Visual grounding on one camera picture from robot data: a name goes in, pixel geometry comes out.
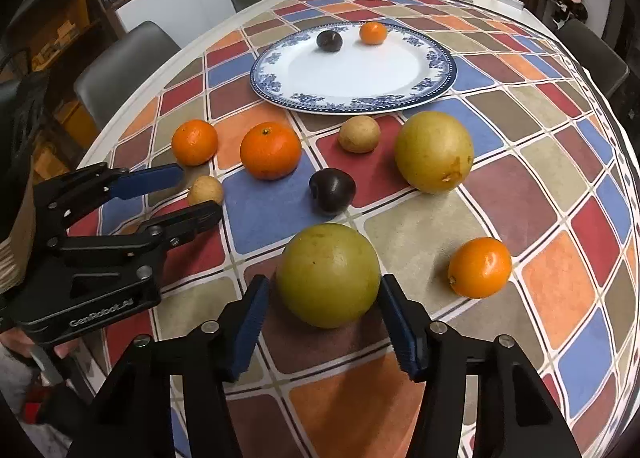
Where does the person's left hand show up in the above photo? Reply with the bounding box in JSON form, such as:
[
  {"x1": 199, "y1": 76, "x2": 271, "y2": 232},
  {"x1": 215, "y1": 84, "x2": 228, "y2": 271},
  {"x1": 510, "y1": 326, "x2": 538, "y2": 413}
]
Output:
[{"x1": 0, "y1": 329, "x2": 70, "y2": 361}]

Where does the large green pear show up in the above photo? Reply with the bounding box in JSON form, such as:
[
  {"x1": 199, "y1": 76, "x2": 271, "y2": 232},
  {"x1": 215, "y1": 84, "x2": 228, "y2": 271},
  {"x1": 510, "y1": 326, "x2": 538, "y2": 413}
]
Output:
[{"x1": 276, "y1": 223, "x2": 382, "y2": 329}]

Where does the blue patterned white plate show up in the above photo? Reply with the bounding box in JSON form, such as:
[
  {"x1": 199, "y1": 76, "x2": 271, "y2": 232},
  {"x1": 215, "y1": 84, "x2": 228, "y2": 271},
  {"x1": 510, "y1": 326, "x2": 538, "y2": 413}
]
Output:
[{"x1": 250, "y1": 22, "x2": 457, "y2": 115}]

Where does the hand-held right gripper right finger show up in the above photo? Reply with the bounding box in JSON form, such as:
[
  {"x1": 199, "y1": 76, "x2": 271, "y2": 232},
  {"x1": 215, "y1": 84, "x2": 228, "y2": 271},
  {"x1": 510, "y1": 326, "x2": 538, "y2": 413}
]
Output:
[{"x1": 377, "y1": 274, "x2": 583, "y2": 458}]

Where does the dark purple plum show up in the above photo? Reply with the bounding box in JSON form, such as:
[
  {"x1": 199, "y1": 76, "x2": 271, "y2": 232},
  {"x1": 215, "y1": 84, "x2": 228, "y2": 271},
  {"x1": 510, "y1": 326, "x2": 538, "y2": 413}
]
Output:
[
  {"x1": 316, "y1": 30, "x2": 344, "y2": 54},
  {"x1": 308, "y1": 168, "x2": 357, "y2": 215}
]

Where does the large yellow pear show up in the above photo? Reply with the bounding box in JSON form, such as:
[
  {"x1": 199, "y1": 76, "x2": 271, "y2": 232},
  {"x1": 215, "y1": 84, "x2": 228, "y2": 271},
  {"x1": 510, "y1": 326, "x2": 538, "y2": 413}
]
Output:
[{"x1": 394, "y1": 111, "x2": 475, "y2": 195}]

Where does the light orange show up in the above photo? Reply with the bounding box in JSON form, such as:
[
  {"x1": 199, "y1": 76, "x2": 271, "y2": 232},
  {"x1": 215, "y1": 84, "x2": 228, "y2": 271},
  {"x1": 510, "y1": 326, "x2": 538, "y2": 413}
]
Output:
[{"x1": 448, "y1": 237, "x2": 513, "y2": 299}]

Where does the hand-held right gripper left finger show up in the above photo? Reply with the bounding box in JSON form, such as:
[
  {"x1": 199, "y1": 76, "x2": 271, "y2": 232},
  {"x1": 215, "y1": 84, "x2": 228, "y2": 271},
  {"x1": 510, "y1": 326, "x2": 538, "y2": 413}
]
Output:
[{"x1": 65, "y1": 274, "x2": 273, "y2": 458}]

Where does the small tan round fruit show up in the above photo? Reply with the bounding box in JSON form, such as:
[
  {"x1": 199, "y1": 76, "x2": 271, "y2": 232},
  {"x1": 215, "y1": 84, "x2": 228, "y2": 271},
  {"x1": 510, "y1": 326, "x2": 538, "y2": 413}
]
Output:
[
  {"x1": 338, "y1": 115, "x2": 381, "y2": 154},
  {"x1": 187, "y1": 175, "x2": 224, "y2": 207}
]

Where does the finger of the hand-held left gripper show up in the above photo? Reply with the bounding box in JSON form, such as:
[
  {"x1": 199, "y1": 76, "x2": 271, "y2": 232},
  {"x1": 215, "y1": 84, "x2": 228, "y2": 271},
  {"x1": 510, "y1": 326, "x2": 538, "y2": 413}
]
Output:
[
  {"x1": 44, "y1": 201, "x2": 224, "y2": 300},
  {"x1": 34, "y1": 162, "x2": 186, "y2": 240}
]

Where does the small orange tangerine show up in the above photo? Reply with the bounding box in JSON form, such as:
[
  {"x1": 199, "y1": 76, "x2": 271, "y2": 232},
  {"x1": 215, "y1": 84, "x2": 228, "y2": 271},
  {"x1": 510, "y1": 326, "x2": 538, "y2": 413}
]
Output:
[{"x1": 359, "y1": 21, "x2": 388, "y2": 46}]

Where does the dark and pink cloth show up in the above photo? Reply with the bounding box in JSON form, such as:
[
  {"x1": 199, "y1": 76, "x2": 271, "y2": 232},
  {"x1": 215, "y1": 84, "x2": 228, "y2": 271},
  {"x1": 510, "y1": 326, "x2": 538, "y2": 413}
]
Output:
[{"x1": 545, "y1": 0, "x2": 589, "y2": 25}]

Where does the large orange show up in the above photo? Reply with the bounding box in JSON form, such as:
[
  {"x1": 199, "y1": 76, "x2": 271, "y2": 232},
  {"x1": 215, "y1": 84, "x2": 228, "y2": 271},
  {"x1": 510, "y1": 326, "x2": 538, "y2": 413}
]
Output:
[{"x1": 240, "y1": 122, "x2": 302, "y2": 181}]

